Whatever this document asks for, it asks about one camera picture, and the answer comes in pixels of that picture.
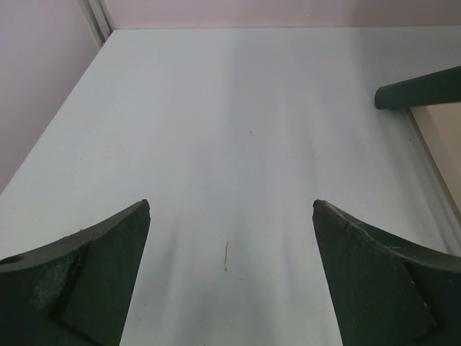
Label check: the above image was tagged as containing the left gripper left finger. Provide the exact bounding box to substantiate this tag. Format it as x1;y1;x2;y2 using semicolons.
1;200;150;345

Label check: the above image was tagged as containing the beige three-tier shelf rack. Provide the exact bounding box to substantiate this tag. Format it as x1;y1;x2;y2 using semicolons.
374;66;460;209

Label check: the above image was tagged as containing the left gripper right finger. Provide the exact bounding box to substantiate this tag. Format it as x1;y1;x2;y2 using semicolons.
313;200;460;345

